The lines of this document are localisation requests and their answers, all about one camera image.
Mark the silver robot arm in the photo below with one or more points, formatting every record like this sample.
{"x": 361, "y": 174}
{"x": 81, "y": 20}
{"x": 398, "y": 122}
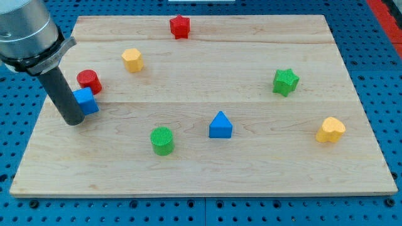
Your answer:
{"x": 31, "y": 42}

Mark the yellow hexagon block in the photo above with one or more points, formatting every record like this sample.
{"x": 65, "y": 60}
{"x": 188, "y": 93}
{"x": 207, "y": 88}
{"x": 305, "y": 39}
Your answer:
{"x": 132, "y": 60}

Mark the blue triangle block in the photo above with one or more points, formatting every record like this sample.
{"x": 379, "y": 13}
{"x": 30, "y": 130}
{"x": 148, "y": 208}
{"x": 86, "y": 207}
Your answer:
{"x": 220, "y": 127}

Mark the wooden board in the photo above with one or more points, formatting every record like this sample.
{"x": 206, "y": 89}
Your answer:
{"x": 227, "y": 64}

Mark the green cylinder block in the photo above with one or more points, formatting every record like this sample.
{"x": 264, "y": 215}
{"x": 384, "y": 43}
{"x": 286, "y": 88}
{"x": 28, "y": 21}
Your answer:
{"x": 162, "y": 141}

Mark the red star block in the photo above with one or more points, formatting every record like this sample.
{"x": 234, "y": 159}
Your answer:
{"x": 180, "y": 27}

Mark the green star block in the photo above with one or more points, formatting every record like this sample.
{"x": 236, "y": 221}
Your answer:
{"x": 285, "y": 81}

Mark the blue cube block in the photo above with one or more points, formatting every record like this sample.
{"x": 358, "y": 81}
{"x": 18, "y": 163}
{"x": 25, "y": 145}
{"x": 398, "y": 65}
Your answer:
{"x": 86, "y": 100}

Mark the red cylinder block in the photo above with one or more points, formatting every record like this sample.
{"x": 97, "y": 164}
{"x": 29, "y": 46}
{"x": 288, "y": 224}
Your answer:
{"x": 89, "y": 78}

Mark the yellow heart block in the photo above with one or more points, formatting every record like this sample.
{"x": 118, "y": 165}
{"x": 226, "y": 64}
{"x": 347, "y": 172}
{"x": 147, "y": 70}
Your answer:
{"x": 331, "y": 130}

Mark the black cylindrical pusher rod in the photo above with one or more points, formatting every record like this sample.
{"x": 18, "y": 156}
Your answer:
{"x": 60, "y": 93}

